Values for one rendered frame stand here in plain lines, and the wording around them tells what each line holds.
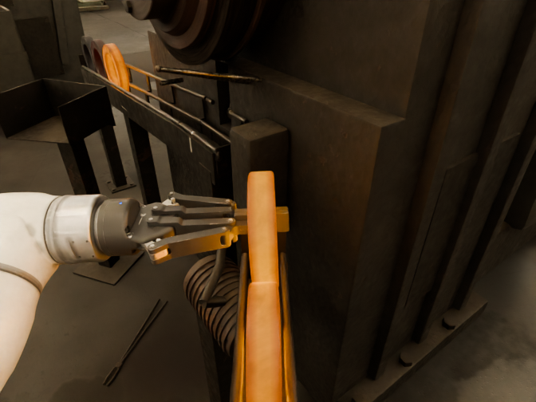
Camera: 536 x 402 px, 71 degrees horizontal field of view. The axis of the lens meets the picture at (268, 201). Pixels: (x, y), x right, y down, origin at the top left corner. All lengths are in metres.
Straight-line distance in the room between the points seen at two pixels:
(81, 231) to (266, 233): 0.22
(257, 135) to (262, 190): 0.29
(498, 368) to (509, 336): 0.15
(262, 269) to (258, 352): 0.11
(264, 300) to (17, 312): 0.27
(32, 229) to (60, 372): 0.95
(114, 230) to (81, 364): 0.96
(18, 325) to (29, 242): 0.10
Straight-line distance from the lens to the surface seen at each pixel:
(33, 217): 0.54
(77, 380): 1.40
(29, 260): 0.53
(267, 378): 0.38
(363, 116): 0.63
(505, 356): 1.52
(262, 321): 0.38
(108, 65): 1.68
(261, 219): 0.43
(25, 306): 0.52
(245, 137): 0.72
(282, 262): 0.61
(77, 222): 0.51
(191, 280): 0.83
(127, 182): 2.23
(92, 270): 1.70
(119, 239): 0.50
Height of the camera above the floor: 1.10
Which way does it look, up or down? 34 degrees down
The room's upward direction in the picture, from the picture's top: straight up
